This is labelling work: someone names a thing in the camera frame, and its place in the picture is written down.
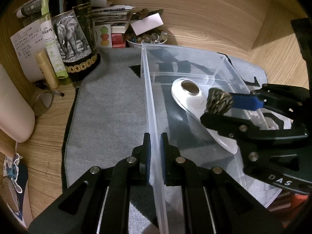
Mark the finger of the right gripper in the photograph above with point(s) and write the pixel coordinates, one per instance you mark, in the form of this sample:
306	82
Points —
246	102
242	128

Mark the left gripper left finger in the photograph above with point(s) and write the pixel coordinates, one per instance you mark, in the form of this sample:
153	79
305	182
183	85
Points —
98	202

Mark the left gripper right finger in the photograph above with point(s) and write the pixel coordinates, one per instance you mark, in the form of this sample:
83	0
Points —
213	202

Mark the white handheld device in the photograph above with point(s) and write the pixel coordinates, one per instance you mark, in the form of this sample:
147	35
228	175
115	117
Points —
191	98

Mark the clear plastic storage bin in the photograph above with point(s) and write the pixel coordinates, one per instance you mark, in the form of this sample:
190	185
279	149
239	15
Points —
161	65

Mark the cartoon sticker card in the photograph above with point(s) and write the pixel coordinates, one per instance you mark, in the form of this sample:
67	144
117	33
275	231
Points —
18	175

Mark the grey mat with black letters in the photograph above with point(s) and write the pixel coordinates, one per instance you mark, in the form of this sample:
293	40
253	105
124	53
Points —
109	116

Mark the white bowl of beads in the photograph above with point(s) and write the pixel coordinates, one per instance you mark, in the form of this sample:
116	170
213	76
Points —
151	37

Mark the eyeglasses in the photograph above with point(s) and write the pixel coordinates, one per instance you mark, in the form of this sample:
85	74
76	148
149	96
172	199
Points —
42	98

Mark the pink thermos cup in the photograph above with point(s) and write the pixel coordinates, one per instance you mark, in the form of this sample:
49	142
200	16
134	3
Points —
17	117

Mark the yellow lip balm tube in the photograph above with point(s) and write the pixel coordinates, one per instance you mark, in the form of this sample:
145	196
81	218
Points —
47	69

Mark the white card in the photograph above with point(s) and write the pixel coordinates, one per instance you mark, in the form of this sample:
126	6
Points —
146	24

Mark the stack of books and papers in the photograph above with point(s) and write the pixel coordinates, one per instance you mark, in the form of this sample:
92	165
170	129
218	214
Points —
106	21

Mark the green label spray bottle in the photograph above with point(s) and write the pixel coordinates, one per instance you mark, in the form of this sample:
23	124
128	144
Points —
50	42

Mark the handwritten white note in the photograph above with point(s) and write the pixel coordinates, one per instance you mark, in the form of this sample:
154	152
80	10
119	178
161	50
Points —
27	42

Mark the dark wine bottle elephant label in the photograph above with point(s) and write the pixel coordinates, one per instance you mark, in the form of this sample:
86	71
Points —
73	28

